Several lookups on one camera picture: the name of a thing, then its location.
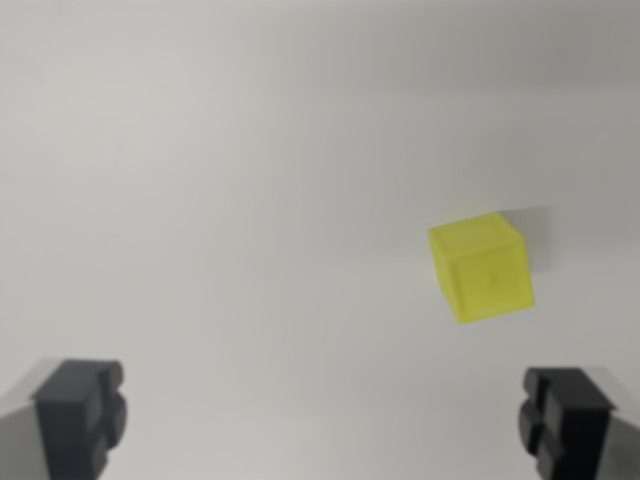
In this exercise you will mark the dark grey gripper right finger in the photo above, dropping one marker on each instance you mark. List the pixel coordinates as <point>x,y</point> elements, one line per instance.
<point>575,425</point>

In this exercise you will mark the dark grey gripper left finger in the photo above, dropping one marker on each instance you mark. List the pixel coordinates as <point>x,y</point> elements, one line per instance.
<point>70,420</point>

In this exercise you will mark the yellow cube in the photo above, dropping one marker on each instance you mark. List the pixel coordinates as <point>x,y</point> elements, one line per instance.
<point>482,272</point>

